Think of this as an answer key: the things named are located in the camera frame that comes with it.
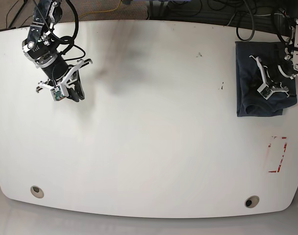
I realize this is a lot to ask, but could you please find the black tripod stand leg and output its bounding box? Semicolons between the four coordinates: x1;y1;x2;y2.
5;0;28;29

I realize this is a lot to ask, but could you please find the table cable grommet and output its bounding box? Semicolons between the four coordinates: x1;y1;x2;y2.
30;186;44;199
245;195;259;209

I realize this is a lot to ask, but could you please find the right table cable grommet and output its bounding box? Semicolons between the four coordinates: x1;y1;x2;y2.
245;195;259;209

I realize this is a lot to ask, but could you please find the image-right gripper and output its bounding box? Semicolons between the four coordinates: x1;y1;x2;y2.
249;55;290;97

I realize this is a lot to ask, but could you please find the left table cable grommet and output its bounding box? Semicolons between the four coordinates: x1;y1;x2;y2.
30;186;44;199

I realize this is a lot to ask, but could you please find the red tape rectangle marking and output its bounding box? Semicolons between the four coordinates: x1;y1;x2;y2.
266;136;288;173

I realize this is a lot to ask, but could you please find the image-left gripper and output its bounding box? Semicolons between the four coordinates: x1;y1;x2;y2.
36;59;92;102

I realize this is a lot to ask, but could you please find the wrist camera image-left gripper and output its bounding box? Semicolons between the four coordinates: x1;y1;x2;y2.
50;86;68;101

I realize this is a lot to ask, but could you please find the dark blue t-shirt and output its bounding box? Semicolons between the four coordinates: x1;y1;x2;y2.
235;42;298;117

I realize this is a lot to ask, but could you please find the black cable on floor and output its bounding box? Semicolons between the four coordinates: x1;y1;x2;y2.
5;0;39;27

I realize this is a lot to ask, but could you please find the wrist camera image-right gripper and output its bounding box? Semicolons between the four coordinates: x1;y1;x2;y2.
257;84;272;100

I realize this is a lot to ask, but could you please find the yellow cable on floor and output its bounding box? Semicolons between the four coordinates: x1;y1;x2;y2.
79;0;122;19

